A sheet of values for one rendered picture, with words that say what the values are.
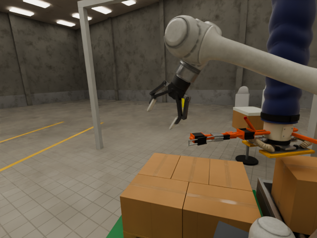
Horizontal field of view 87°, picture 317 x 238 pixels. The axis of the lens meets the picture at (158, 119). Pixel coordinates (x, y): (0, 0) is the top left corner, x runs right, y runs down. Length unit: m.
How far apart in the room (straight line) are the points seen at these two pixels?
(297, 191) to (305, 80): 0.97
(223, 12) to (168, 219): 10.75
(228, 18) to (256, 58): 10.72
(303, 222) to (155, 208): 1.06
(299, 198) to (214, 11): 10.78
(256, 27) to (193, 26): 10.43
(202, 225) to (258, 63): 1.38
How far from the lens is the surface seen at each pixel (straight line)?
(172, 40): 0.48
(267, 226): 0.83
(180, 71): 0.67
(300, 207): 1.55
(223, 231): 1.19
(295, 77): 0.61
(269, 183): 2.02
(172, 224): 1.73
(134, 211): 1.80
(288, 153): 1.41
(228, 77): 10.76
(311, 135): 2.72
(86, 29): 4.24
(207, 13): 11.65
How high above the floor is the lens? 1.60
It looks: 13 degrees down
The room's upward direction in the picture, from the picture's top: 2 degrees counter-clockwise
